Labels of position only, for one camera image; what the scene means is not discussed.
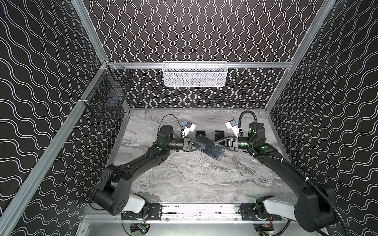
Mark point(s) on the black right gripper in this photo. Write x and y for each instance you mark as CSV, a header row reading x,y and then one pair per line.
x,y
232,143

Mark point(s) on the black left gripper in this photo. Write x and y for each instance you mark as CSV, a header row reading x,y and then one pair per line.
x,y
185,144

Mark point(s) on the black phone purple edge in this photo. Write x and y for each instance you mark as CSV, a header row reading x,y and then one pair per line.
x,y
200,133

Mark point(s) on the white smartphone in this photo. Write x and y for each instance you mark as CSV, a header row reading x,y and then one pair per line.
x,y
219,134

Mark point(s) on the black phone case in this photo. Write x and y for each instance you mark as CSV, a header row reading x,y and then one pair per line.
x,y
210,148

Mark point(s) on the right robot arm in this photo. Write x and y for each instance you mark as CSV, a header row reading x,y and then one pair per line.
x,y
316,206

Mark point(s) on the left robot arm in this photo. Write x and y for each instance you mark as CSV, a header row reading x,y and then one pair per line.
x,y
112,192

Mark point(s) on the aluminium back crossbar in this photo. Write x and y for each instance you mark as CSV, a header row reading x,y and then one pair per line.
x,y
230,65

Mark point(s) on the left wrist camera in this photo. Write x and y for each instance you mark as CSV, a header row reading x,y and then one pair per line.
x,y
187,128

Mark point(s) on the white wire mesh basket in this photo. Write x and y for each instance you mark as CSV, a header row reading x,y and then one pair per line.
x,y
195,77

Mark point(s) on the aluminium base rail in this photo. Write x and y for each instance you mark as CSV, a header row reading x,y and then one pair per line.
x,y
206,212

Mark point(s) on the black wire mesh basket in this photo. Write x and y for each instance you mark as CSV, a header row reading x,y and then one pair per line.
x,y
106,101

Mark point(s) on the aluminium corner post right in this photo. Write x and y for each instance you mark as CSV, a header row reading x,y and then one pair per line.
x,y
306,42

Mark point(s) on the aluminium corner post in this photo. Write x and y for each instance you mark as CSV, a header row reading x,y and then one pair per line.
x,y
306,42
89,27

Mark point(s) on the aluminium corner post left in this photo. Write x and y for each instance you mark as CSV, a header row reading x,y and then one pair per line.
x,y
89,27

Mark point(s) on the aluminium left side rail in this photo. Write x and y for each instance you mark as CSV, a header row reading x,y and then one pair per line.
x,y
27,190

